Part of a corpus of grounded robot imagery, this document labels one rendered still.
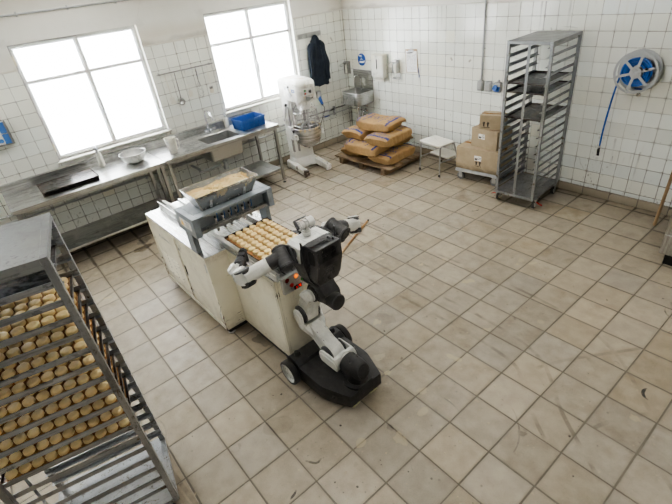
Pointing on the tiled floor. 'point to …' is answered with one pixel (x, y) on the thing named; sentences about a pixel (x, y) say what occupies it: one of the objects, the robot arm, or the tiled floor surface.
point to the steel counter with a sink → (203, 141)
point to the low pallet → (378, 163)
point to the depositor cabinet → (200, 268)
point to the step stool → (438, 149)
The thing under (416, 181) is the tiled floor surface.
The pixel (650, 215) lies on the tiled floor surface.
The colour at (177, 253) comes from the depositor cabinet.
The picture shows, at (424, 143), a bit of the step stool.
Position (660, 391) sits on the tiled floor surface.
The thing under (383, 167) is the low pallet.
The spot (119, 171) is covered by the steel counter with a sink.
